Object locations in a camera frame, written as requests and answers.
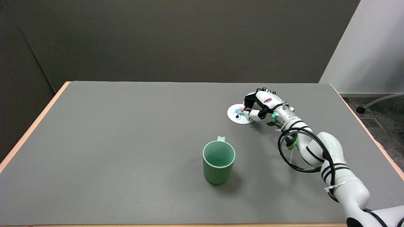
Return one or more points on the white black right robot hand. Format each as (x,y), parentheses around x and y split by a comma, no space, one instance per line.
(266,98)

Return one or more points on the white cup lid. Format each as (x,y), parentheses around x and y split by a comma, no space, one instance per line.
(233,113)

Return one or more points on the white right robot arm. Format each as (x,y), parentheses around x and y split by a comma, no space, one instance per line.
(328,148)

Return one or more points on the green plastic cup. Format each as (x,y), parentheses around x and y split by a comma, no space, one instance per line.
(217,171)

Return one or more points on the floor vent grille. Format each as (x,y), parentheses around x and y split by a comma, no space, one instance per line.
(371,123)

